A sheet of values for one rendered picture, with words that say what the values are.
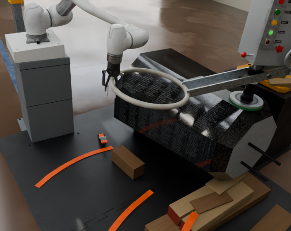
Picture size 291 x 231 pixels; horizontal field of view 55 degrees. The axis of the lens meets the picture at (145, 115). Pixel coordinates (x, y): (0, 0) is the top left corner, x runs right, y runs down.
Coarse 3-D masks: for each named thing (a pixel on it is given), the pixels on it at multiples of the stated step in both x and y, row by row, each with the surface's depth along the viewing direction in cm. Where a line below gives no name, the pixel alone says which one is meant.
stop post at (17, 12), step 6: (12, 0) 280; (18, 0) 284; (12, 6) 287; (18, 6) 288; (12, 12) 293; (18, 12) 291; (18, 18) 294; (18, 24) 296; (18, 30) 299; (24, 30) 303
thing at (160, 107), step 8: (128, 72) 181; (144, 72) 186; (152, 72) 186; (160, 72) 185; (112, 80) 162; (176, 80) 180; (112, 88) 156; (184, 88) 172; (120, 96) 151; (128, 96) 149; (136, 104) 148; (144, 104) 147; (152, 104) 147; (160, 104) 148; (168, 104) 150; (176, 104) 152; (184, 104) 158
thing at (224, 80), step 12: (228, 72) 175; (240, 72) 177; (264, 72) 167; (276, 72) 167; (288, 72) 168; (192, 84) 177; (204, 84) 177; (216, 84) 166; (228, 84) 167; (240, 84) 168; (192, 96) 168
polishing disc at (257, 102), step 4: (232, 92) 188; (236, 92) 189; (240, 92) 189; (232, 96) 183; (236, 96) 183; (256, 96) 186; (232, 100) 179; (236, 100) 179; (240, 100) 179; (256, 100) 181; (260, 100) 182; (240, 104) 175; (244, 104) 175; (248, 104) 176; (252, 104) 176; (256, 104) 176; (260, 104) 177; (252, 108) 174; (256, 108) 175
